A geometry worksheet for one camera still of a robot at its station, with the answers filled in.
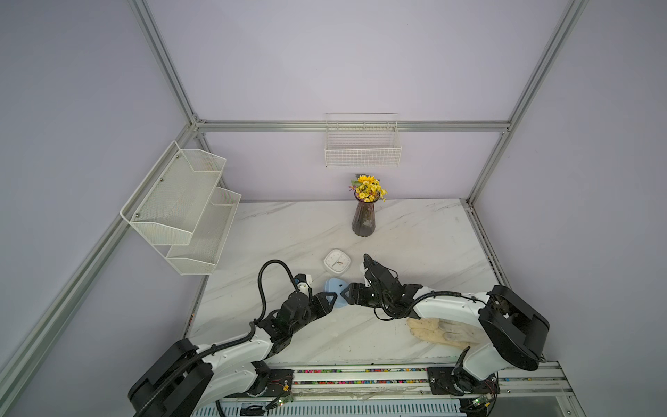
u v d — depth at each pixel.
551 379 0.76
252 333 0.57
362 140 0.96
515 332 0.45
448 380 0.73
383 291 0.66
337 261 0.96
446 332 0.82
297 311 0.64
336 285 0.86
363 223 1.02
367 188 0.91
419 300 0.59
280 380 0.73
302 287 0.77
